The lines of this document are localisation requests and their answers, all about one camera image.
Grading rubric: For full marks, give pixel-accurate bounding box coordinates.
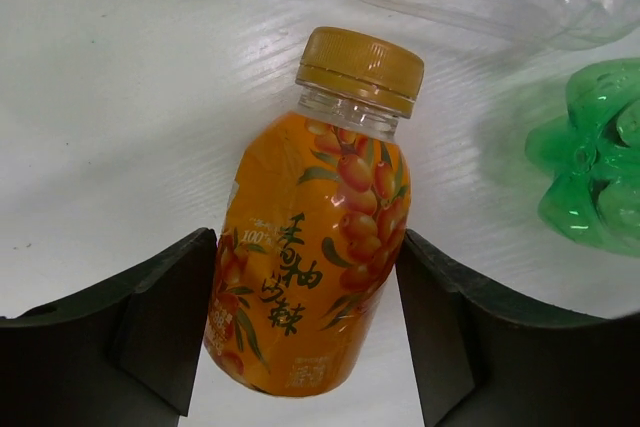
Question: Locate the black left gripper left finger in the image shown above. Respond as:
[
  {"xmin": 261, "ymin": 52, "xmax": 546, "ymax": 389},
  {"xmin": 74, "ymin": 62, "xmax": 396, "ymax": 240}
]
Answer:
[{"xmin": 1, "ymin": 228, "xmax": 217, "ymax": 426}]

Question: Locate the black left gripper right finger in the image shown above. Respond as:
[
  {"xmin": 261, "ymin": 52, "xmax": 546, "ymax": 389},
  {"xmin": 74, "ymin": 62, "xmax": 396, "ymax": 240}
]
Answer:
[{"xmin": 396, "ymin": 231, "xmax": 639, "ymax": 426}]

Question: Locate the small orange juice bottle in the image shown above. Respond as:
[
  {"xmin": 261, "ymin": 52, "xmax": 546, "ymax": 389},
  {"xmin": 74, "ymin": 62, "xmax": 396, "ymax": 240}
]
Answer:
[{"xmin": 204, "ymin": 27, "xmax": 424, "ymax": 397}]

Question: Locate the green plastic bottle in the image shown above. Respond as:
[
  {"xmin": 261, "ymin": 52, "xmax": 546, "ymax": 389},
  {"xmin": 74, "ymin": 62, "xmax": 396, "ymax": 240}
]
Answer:
[{"xmin": 525, "ymin": 58, "xmax": 639, "ymax": 256}]

